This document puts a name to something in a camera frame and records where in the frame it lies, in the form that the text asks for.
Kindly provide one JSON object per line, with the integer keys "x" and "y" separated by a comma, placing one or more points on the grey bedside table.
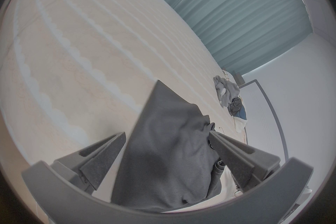
{"x": 239, "y": 78}

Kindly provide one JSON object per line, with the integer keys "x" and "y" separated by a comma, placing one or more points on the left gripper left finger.
{"x": 94, "y": 162}

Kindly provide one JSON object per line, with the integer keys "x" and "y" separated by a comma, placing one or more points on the black T-shirt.
{"x": 168, "y": 152}

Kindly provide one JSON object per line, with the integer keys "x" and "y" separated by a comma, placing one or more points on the black shiny garment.
{"x": 235, "y": 106}

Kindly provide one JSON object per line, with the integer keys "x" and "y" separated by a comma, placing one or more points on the bed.
{"x": 91, "y": 47}

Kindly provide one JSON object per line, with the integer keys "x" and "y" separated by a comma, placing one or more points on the white printed pillow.
{"x": 227, "y": 74}

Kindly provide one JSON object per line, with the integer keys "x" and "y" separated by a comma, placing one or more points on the grey garment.
{"x": 225, "y": 89}

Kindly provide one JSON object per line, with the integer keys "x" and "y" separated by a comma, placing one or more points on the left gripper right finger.
{"x": 238, "y": 160}

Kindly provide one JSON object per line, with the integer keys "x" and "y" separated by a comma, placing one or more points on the blue and white garment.
{"x": 241, "y": 119}

